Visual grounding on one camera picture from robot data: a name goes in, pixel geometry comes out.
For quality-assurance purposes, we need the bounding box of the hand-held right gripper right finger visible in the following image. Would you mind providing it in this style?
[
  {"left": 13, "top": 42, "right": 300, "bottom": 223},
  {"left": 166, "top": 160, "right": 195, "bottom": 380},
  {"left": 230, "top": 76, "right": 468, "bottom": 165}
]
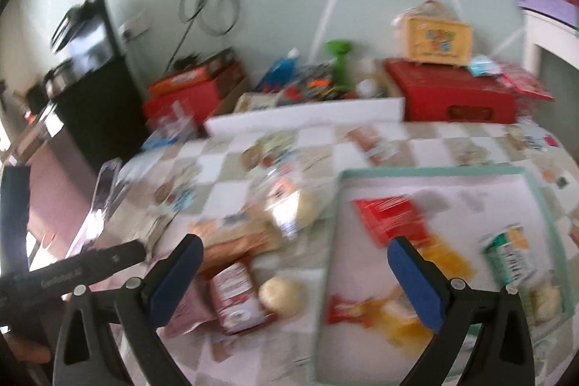
[{"left": 387, "top": 235, "right": 536, "bottom": 386}]

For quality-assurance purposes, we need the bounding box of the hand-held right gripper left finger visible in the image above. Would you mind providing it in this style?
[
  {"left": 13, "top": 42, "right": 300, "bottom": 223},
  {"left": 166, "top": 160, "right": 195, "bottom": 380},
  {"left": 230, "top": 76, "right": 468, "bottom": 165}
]
[{"left": 54, "top": 233, "right": 205, "bottom": 386}]

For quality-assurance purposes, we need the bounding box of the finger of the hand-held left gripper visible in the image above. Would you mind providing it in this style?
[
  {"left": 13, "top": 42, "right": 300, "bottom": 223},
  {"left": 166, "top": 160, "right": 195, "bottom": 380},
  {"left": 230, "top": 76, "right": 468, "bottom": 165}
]
[
  {"left": 0, "top": 241, "right": 148, "bottom": 311},
  {"left": 0, "top": 164, "right": 31, "bottom": 279}
]

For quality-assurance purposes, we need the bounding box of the yellow translucent snack packet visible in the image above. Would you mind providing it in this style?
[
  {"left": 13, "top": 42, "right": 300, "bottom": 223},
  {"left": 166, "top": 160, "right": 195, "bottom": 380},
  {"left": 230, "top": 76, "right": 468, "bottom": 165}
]
[{"left": 362, "top": 231, "right": 477, "bottom": 353}]

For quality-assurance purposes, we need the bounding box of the teal shallow cardboard box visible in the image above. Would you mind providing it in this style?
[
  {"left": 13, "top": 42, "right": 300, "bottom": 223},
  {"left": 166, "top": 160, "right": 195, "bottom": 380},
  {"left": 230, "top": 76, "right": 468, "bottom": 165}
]
[{"left": 316, "top": 167, "right": 571, "bottom": 386}]

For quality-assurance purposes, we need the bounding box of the dark red snack packet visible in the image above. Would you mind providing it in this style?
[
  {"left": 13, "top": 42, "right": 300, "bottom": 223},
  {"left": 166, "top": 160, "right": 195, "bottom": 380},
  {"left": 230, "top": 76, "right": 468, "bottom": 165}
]
[{"left": 208, "top": 260, "right": 269, "bottom": 335}]

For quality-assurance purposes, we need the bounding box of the large red snack packet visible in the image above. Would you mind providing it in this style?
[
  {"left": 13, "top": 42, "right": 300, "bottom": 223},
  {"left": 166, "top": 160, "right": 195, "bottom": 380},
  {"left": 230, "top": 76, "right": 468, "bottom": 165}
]
[{"left": 352, "top": 195, "right": 430, "bottom": 250}]

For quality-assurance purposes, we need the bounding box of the small red candy packet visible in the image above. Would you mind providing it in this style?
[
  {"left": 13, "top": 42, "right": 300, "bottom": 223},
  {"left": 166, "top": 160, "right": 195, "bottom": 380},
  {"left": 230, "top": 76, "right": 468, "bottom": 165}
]
[{"left": 325, "top": 293, "right": 377, "bottom": 326}]

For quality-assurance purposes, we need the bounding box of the beige bread packet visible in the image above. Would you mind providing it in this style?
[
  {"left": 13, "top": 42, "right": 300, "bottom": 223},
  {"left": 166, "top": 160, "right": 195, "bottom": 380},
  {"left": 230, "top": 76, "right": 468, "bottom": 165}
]
[{"left": 189, "top": 218, "right": 296, "bottom": 275}]

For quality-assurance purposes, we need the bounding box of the green white orange-print packet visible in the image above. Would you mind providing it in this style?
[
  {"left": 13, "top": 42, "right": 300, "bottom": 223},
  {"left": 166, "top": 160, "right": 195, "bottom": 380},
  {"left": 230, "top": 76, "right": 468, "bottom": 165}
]
[{"left": 478, "top": 224, "right": 540, "bottom": 297}]

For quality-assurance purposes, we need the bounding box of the round cream bun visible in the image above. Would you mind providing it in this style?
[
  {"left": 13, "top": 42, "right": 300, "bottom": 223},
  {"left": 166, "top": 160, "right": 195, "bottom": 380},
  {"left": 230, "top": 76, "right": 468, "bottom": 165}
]
[
  {"left": 257, "top": 276, "right": 308, "bottom": 320},
  {"left": 528, "top": 281, "right": 565, "bottom": 324}
]

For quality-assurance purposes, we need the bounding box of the clear white bread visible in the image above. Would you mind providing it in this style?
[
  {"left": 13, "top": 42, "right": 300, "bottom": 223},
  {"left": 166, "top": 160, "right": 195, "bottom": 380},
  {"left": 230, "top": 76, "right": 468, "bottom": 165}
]
[{"left": 266, "top": 177, "right": 327, "bottom": 243}]

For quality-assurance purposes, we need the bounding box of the person's left hand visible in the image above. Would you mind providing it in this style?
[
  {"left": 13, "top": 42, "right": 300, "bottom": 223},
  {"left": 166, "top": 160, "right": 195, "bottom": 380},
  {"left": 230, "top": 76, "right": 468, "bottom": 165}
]
[{"left": 0, "top": 331, "right": 51, "bottom": 365}]

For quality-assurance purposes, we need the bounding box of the smartphone on stand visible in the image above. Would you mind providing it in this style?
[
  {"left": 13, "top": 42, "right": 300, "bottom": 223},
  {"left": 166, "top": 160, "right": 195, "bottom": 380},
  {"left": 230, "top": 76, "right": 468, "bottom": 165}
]
[{"left": 89, "top": 157, "right": 124, "bottom": 225}]

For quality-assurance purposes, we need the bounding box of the black cabinet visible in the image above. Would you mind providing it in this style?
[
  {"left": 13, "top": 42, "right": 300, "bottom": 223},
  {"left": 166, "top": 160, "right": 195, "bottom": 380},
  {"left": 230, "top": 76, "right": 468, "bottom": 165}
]
[{"left": 44, "top": 0, "right": 151, "bottom": 170}]

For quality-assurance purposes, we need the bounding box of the clear plastic container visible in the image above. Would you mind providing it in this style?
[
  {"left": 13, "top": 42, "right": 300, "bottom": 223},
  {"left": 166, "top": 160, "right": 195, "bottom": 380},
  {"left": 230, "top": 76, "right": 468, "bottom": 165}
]
[{"left": 141, "top": 106, "right": 200, "bottom": 152}]

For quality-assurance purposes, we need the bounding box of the red cardboard box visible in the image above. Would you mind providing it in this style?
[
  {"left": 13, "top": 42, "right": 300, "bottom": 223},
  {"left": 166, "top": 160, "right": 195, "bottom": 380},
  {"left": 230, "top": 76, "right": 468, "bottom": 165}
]
[{"left": 142, "top": 65, "right": 249, "bottom": 130}]

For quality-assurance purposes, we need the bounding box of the red gift box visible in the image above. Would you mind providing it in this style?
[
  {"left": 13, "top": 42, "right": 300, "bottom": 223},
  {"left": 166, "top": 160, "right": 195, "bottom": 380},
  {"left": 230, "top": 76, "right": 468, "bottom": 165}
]
[{"left": 384, "top": 58, "right": 519, "bottom": 125}]

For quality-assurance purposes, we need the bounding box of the yellow printed small box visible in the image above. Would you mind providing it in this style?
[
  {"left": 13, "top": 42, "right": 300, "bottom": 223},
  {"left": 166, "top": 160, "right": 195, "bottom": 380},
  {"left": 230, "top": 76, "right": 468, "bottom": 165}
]
[{"left": 232, "top": 91, "right": 282, "bottom": 114}]

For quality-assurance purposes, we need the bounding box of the white board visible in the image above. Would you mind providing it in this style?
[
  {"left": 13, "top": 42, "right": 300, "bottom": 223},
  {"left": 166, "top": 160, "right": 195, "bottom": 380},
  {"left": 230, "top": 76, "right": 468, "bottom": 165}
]
[{"left": 203, "top": 96, "right": 406, "bottom": 139}]

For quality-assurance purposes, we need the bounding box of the orange flat box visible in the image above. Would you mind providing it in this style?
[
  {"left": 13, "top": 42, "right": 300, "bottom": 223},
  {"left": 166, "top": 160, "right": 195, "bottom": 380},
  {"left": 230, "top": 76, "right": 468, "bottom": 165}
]
[{"left": 148, "top": 48, "right": 237, "bottom": 98}]

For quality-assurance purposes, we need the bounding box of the pile of colourful wrappers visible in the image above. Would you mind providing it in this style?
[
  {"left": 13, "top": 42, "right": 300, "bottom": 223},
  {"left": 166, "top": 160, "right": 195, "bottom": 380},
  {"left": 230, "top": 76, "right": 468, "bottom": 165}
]
[{"left": 280, "top": 63, "right": 358, "bottom": 103}]

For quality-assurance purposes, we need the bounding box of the light blue packet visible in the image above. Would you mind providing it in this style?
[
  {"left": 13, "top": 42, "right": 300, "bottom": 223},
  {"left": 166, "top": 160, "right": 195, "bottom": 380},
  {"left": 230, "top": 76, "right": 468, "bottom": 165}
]
[{"left": 468, "top": 55, "right": 504, "bottom": 78}]

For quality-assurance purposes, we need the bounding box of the green dumbbell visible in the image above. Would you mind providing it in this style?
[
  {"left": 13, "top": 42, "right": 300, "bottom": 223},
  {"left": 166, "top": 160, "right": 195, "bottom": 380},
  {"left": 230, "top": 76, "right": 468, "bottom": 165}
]
[{"left": 324, "top": 39, "right": 359, "bottom": 92}]

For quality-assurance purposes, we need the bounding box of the red patterned packet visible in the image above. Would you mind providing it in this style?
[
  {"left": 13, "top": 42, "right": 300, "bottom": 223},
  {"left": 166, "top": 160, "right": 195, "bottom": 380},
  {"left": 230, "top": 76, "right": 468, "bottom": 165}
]
[{"left": 499, "top": 62, "right": 555, "bottom": 103}]

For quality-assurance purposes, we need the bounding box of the blue refill pouch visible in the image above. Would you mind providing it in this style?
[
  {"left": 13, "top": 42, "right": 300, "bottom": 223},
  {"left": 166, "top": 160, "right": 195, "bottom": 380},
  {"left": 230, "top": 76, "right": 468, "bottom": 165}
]
[{"left": 254, "top": 48, "right": 302, "bottom": 94}]

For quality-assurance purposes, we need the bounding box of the white shelf unit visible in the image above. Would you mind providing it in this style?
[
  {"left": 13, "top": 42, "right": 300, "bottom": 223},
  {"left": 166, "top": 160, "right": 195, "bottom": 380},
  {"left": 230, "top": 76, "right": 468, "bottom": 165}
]
[{"left": 522, "top": 8, "right": 579, "bottom": 129}]

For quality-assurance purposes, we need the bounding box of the yellow carry box with handle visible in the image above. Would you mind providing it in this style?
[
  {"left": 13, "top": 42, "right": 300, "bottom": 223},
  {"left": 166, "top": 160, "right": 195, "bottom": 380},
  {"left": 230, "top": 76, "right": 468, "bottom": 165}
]
[{"left": 391, "top": 0, "right": 475, "bottom": 68}]

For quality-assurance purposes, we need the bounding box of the black cable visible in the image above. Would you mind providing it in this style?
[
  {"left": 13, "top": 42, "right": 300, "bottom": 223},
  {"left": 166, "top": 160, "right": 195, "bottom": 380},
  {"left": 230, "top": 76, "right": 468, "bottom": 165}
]
[{"left": 168, "top": 0, "right": 241, "bottom": 65}]

